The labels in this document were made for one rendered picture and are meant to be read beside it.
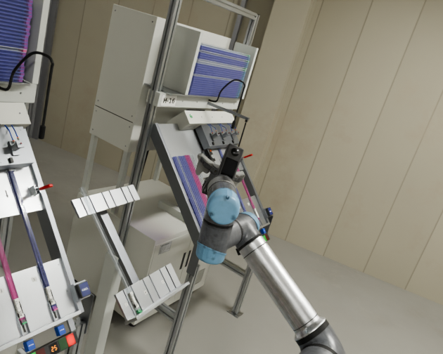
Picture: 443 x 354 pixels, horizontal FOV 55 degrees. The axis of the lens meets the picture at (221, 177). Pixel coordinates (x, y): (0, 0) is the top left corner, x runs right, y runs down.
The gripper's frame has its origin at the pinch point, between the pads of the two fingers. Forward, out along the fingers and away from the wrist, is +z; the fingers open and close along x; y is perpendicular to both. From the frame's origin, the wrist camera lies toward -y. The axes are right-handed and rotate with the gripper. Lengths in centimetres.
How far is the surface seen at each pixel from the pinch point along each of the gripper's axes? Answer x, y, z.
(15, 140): -64, 26, 17
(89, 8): -145, -12, 361
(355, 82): 115, -57, 255
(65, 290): -29, 64, 4
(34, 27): -73, -10, 27
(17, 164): -59, 31, 13
